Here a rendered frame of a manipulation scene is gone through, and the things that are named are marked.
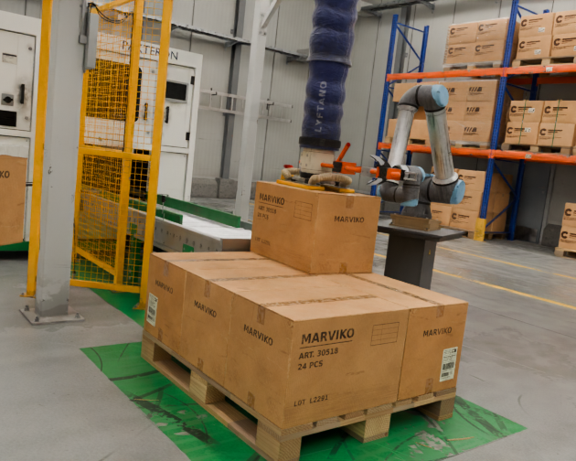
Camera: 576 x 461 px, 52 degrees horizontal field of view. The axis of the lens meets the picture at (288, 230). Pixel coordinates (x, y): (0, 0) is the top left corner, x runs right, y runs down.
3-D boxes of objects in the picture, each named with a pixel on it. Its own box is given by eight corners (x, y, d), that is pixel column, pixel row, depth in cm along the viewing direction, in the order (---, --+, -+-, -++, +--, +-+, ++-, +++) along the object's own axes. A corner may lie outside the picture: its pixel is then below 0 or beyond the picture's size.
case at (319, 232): (249, 251, 334) (256, 180, 329) (306, 251, 356) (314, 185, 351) (309, 274, 285) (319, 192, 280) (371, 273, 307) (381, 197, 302)
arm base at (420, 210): (403, 215, 377) (405, 200, 376) (432, 219, 370) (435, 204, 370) (398, 214, 359) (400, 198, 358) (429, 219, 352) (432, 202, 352)
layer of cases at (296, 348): (143, 329, 300) (149, 252, 295) (295, 315, 361) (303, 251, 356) (281, 430, 206) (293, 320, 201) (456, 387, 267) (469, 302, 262)
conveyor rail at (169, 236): (82, 214, 511) (84, 192, 509) (88, 214, 514) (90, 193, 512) (216, 273, 330) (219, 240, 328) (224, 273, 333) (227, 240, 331)
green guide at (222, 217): (144, 199, 543) (145, 190, 542) (155, 200, 550) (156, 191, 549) (237, 228, 418) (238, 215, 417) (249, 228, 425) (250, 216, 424)
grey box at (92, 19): (76, 69, 346) (79, 16, 342) (84, 70, 349) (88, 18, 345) (87, 67, 330) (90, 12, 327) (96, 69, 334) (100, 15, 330)
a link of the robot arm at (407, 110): (399, 81, 330) (372, 198, 325) (419, 81, 322) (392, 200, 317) (408, 90, 339) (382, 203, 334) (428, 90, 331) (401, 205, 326)
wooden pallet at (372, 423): (140, 356, 302) (143, 329, 300) (293, 337, 363) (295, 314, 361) (276, 468, 208) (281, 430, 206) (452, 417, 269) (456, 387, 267)
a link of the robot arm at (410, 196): (401, 205, 326) (404, 183, 325) (421, 208, 319) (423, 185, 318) (393, 205, 319) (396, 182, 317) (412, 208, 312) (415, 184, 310)
